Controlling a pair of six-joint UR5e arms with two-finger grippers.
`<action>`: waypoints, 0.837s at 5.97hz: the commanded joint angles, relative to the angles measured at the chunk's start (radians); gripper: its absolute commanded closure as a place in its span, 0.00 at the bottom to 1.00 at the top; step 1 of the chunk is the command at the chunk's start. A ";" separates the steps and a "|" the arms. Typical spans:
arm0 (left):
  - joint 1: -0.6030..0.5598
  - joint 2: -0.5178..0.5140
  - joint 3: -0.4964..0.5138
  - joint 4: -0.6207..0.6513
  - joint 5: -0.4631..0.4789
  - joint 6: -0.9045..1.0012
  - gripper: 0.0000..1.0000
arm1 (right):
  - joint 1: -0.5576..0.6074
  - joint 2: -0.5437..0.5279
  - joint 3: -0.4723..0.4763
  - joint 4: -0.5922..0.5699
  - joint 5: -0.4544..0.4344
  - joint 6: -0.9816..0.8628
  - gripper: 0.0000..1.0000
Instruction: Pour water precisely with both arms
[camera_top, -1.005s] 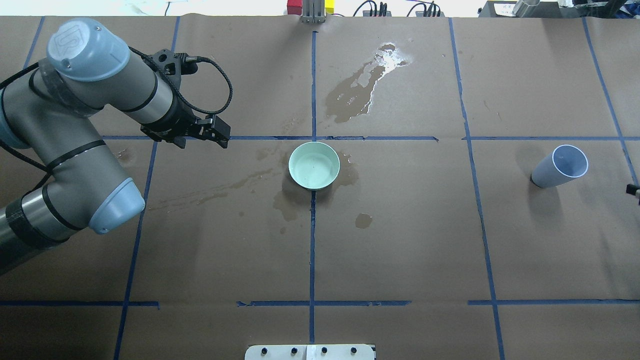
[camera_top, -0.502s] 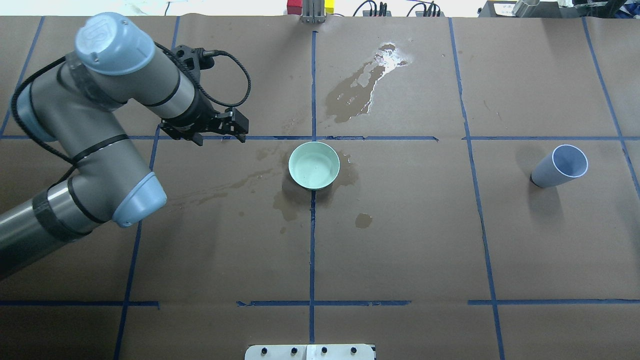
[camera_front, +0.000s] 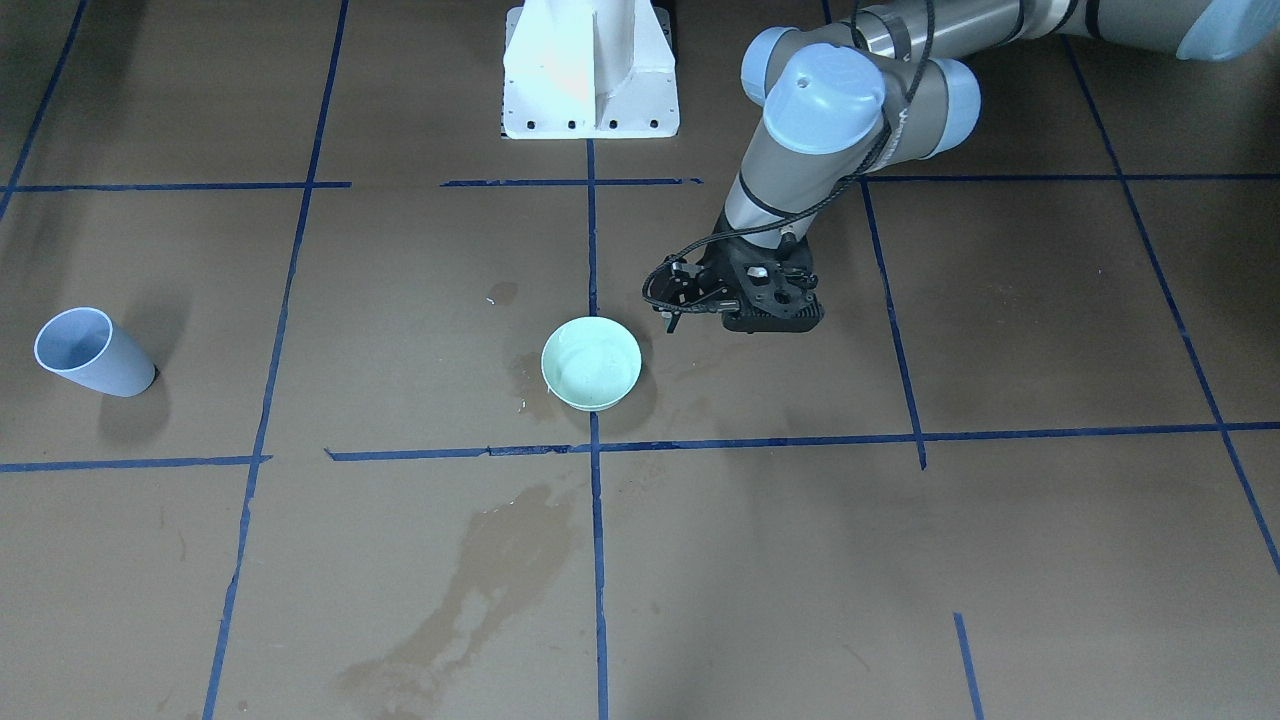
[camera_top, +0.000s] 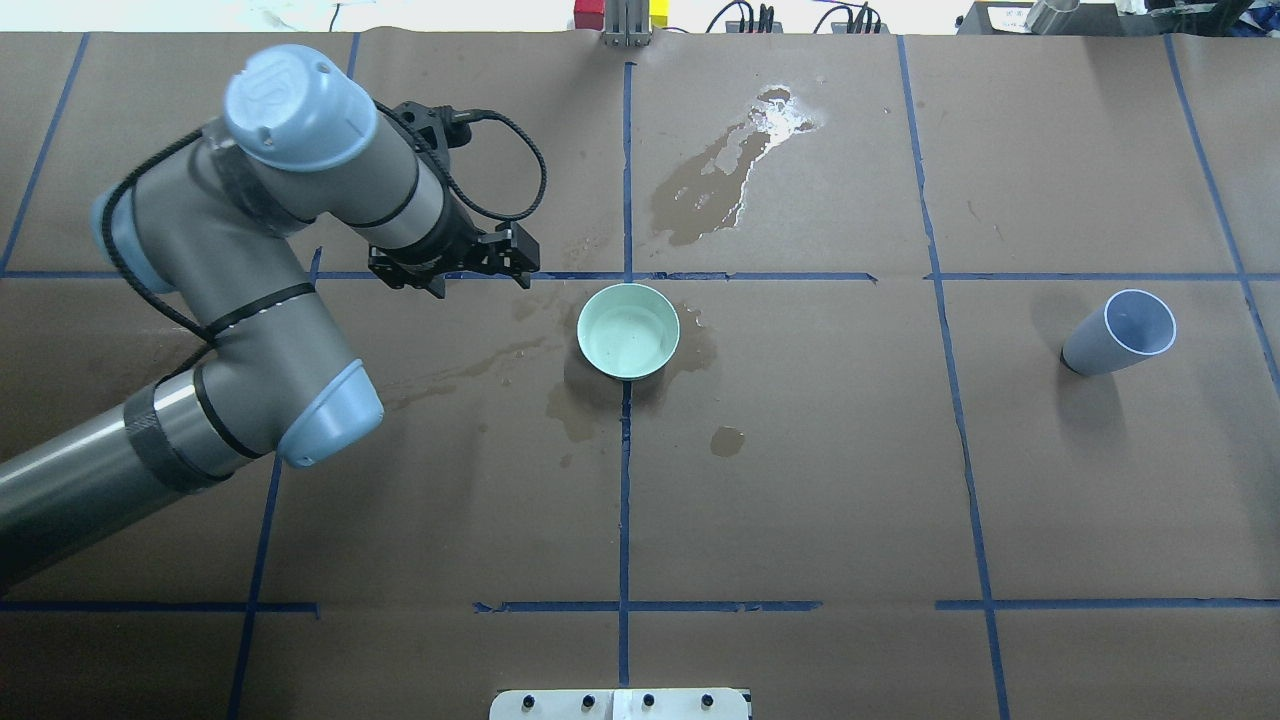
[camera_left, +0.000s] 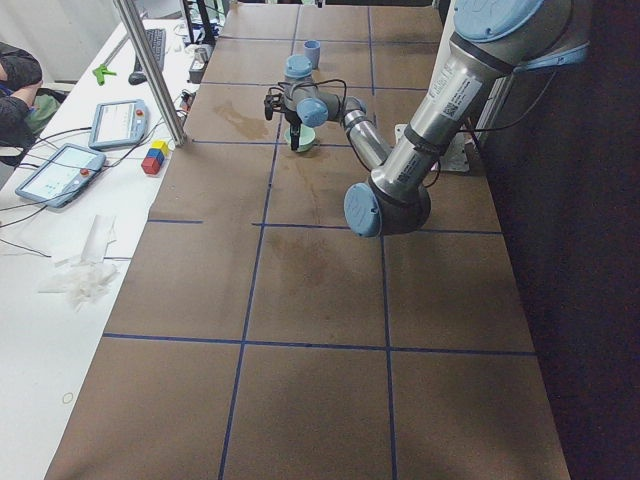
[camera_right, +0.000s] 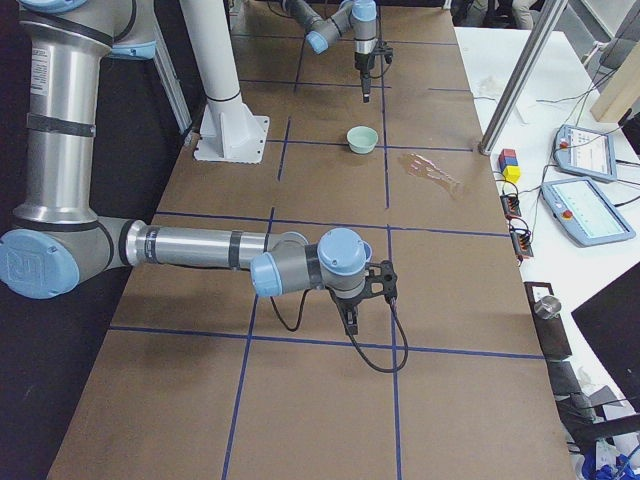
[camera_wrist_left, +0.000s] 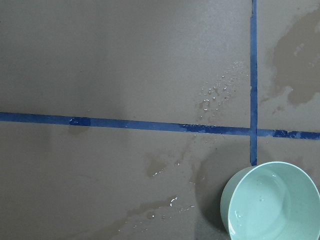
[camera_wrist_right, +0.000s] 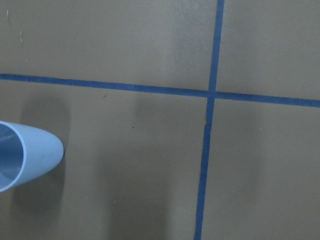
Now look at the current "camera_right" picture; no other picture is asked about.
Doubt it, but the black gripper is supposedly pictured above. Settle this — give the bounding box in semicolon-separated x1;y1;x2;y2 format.
354;51;375;103
329;289;369;335

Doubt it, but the mint green ceramic bowl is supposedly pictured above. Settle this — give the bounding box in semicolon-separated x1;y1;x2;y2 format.
346;125;379;155

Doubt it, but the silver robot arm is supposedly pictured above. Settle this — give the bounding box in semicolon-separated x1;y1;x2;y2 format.
280;0;378;103
1;1;378;337

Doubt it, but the white mounting pillar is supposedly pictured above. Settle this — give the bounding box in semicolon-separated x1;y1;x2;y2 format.
180;0;270;164

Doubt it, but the red blue block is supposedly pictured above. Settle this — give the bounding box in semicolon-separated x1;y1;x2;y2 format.
498;148;519;171

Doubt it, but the yellow cube block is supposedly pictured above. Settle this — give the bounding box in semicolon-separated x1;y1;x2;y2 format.
501;165;521;184

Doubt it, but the lower orange connector module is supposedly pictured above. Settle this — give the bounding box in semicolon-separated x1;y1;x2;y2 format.
509;227;534;260

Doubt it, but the orange connector module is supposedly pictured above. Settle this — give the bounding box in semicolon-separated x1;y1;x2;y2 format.
500;194;521;219
509;227;534;260

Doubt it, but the upper orange connector module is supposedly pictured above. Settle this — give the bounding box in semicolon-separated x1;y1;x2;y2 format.
500;194;521;219

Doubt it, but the steel cylinder cup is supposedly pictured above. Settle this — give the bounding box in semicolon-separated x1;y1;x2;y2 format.
533;295;562;320

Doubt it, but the far teach pendant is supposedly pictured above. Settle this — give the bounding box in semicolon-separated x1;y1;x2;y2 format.
552;124;617;183

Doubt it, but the teach pendant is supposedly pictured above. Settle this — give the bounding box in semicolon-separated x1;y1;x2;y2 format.
541;177;636;247
552;124;617;183

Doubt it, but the near teach pendant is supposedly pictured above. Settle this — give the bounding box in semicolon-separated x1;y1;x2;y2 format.
541;177;636;247

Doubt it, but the wooden plank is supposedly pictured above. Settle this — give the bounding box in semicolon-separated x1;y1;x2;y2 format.
591;34;639;123

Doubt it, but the black computer monitor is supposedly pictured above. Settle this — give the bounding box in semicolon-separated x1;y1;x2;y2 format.
572;265;639;409

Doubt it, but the black camera cable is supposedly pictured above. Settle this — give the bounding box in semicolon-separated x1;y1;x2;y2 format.
369;54;393;81
269;288;409;374

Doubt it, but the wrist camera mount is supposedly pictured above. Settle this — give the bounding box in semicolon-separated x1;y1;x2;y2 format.
373;40;394;65
362;260;398;306

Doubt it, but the aluminium frame post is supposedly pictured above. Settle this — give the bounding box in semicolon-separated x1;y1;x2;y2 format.
478;0;569;155

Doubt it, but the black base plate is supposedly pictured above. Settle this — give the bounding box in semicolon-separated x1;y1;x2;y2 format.
524;281;572;362

